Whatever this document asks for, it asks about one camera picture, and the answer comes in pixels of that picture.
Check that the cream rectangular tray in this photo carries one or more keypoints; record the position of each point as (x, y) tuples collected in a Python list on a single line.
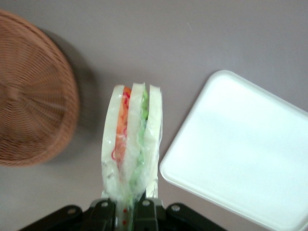
[(240, 144)]

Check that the triangle sandwich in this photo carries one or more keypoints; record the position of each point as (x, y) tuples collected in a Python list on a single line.
[(131, 134)]

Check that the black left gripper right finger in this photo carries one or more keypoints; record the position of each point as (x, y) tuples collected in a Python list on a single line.
[(149, 216)]

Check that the round brown wicker basket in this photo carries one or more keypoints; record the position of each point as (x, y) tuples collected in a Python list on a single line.
[(33, 101)]

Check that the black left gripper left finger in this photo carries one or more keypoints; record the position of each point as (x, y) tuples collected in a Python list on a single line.
[(96, 216)]

